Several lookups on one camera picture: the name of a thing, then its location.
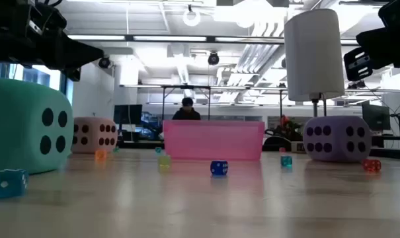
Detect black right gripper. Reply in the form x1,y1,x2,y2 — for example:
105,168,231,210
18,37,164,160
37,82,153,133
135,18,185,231
343,0,400,82

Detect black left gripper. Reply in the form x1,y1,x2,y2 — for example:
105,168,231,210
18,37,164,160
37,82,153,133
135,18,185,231
0,0,105,72

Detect large pink foam die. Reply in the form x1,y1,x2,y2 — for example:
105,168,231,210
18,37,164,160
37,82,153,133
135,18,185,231
70,116,119,155

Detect large teal foam die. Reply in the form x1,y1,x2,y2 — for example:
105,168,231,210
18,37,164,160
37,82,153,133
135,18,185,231
0,77,75,177

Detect large purple foam die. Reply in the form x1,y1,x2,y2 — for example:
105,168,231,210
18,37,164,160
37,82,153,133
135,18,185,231
302,115,373,163

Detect small red translucent die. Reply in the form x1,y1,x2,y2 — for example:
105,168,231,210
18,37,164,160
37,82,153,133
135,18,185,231
362,158,382,173

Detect small yellow-green translucent die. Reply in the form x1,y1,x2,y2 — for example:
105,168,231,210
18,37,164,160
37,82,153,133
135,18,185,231
157,154,172,171

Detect white shade table lamp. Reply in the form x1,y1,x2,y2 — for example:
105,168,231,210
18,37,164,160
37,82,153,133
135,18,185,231
283,8,346,154

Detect black computer monitor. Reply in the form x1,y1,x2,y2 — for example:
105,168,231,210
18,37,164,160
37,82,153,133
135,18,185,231
362,103,391,132
112,104,143,133

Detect red and green plant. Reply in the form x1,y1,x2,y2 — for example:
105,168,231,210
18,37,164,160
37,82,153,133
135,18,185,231
280,114,303,141

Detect black office chair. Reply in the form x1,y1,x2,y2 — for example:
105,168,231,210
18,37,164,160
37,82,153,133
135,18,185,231
262,135,293,153

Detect person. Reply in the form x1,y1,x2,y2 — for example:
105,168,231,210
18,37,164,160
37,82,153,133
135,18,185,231
171,97,202,121

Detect small light blue translucent die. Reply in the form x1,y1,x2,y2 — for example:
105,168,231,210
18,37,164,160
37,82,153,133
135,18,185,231
0,168,30,200

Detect pink translucent plastic bin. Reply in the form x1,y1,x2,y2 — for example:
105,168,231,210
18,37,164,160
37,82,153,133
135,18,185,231
162,119,266,162

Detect small dark blue die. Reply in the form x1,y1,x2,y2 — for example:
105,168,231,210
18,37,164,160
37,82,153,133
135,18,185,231
210,160,229,177

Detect black aluminium table frame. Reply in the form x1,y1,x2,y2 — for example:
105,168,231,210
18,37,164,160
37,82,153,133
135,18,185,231
116,139,400,161

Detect white ring light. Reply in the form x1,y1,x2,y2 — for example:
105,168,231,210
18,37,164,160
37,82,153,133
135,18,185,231
182,7,202,28

